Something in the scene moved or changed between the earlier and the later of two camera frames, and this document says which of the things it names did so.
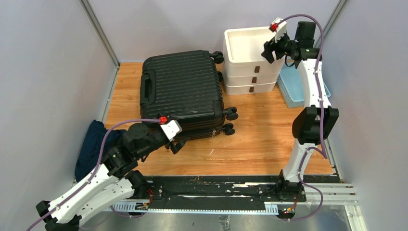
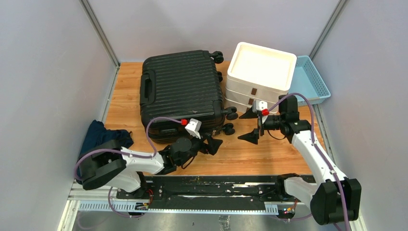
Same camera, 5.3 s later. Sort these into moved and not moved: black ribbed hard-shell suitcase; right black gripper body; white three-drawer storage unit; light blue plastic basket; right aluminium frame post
Moved: white three-drawer storage unit; light blue plastic basket; right black gripper body
Not moved: right aluminium frame post; black ribbed hard-shell suitcase
